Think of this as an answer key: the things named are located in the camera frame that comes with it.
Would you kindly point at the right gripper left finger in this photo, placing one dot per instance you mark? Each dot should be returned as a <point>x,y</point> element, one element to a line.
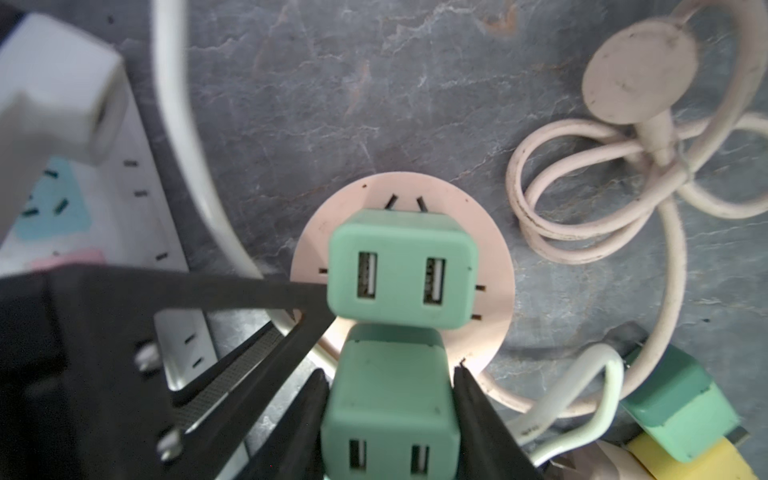
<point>293,449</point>

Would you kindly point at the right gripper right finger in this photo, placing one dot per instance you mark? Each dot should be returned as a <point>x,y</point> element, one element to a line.
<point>488,450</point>

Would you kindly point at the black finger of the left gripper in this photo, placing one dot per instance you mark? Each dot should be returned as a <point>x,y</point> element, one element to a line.
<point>84,393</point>

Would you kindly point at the green adapter round socket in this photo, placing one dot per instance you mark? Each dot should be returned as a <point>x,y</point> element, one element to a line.
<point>402,268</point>
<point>390,412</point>

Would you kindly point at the white long power strip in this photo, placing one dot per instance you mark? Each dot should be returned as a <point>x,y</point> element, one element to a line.
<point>114,214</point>

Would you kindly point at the green plug adapter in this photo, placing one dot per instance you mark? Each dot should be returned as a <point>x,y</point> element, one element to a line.
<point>681,407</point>

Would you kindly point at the yellow plug adapter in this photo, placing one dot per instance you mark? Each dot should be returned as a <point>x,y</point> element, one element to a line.
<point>721,462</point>

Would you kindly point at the white wall plug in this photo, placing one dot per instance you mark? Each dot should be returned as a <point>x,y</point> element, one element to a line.
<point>598,460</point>

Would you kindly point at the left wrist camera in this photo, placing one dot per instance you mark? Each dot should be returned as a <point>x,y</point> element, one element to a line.
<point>64,93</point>

